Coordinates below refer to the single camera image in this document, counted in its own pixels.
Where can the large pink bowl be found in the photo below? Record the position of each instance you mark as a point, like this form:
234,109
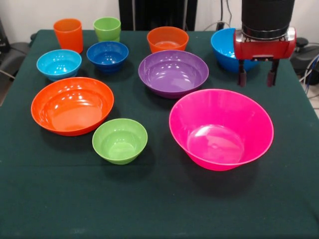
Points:
219,139

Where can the grey wheeled floor base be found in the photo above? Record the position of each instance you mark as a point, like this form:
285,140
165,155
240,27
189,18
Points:
305,53
15,56

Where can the small deep orange bowl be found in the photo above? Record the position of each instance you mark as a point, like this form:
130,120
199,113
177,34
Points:
167,38

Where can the medium blue bowl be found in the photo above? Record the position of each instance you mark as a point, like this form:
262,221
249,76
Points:
221,49

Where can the orange cup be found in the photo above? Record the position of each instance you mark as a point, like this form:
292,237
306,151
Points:
69,36

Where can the small dark blue bowl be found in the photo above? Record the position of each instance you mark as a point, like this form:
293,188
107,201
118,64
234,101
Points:
107,56

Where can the purple bowl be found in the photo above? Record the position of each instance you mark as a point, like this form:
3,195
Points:
172,74

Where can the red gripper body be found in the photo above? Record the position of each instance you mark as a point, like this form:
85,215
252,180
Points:
264,48

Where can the green cup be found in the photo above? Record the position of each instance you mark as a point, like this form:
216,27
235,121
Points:
107,28

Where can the dark green tablecloth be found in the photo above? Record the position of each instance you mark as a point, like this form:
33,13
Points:
159,199

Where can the small light blue bowl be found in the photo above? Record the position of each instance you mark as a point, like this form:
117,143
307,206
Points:
59,65

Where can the small green bowl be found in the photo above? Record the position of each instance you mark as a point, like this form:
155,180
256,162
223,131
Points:
119,142

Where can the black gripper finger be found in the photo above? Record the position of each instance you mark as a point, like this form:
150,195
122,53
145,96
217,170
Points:
242,74
272,74

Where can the wide orange bowl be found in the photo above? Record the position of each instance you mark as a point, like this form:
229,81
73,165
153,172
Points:
72,109

